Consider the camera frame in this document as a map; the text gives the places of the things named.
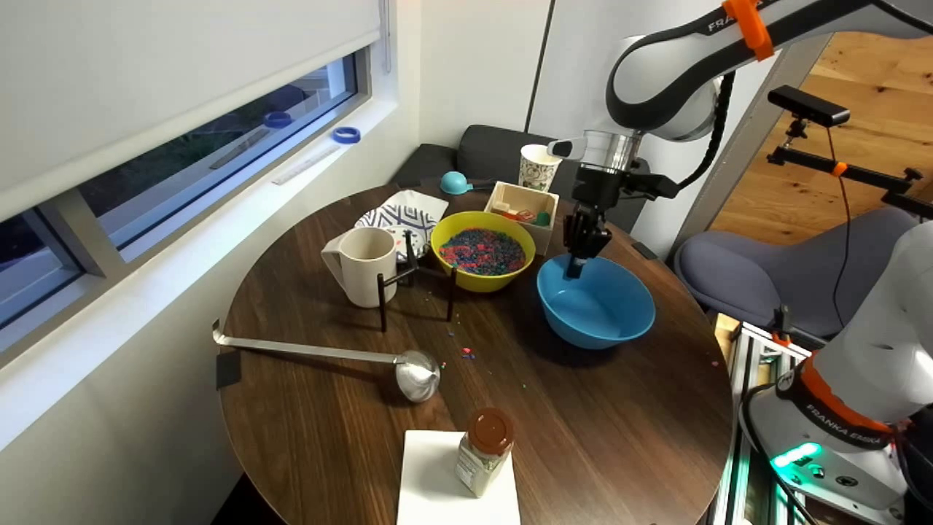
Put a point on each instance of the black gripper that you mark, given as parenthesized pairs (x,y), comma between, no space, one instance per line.
(583,232)

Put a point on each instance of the blue plastic bowl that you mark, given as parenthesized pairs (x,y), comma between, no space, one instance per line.
(596,311)

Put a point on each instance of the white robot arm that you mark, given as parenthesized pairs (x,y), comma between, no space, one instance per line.
(677,85)

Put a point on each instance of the yellow bowl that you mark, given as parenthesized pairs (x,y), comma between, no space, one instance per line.
(481,220)

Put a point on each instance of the colourful cereal pieces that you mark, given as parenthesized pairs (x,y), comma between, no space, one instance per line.
(481,252)

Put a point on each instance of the light wooden box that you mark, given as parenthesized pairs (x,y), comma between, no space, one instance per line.
(532,207)

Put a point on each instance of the patterned paper cup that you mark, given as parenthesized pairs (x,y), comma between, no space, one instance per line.
(541,162)

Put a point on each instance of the dark sofa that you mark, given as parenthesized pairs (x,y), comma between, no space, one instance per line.
(488,153)

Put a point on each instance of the small teal ball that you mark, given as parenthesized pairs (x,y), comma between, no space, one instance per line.
(455,182)

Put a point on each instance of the black metal trivet stand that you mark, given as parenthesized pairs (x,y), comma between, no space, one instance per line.
(413,271)

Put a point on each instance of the round wooden table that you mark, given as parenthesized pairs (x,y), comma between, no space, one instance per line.
(634,435)

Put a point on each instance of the spice jar with brown lid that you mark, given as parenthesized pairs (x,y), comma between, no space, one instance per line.
(484,449)

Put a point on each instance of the metal ladle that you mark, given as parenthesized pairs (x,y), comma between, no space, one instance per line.
(414,373)

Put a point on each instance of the cream ceramic pitcher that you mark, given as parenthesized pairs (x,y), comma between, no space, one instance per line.
(363,261)

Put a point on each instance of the grey office chair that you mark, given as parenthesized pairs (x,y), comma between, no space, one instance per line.
(819,282)

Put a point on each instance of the blue tape roll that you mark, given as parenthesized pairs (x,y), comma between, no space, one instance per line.
(344,136)

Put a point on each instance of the white napkin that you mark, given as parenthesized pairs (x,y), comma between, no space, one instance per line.
(432,493)

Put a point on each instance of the white roller blind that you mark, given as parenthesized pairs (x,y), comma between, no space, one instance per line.
(90,83)

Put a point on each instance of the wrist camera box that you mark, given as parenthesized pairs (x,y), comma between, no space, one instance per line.
(649,187)

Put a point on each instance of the black camera on stand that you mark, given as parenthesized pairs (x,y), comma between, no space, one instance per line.
(828,115)

